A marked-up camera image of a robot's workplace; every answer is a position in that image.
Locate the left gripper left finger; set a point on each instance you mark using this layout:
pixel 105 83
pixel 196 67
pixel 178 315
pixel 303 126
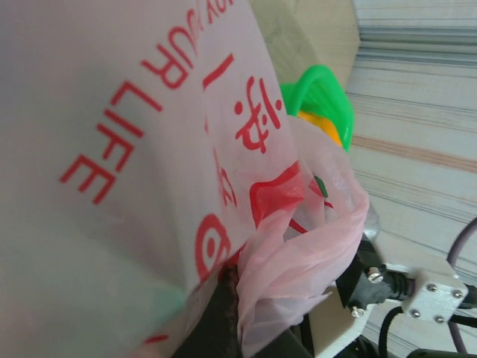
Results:
pixel 220 317

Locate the pink plastic bag red print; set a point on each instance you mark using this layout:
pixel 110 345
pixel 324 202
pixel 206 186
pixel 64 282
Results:
pixel 112 149

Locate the large fake yellow banana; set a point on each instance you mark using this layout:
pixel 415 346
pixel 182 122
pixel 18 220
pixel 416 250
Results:
pixel 328 128

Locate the green plastic basket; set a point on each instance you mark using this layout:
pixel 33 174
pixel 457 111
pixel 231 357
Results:
pixel 335 97

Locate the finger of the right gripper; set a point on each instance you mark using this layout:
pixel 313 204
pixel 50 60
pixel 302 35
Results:
pixel 350 283

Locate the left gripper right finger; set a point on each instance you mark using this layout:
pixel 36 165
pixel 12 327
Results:
pixel 283 347

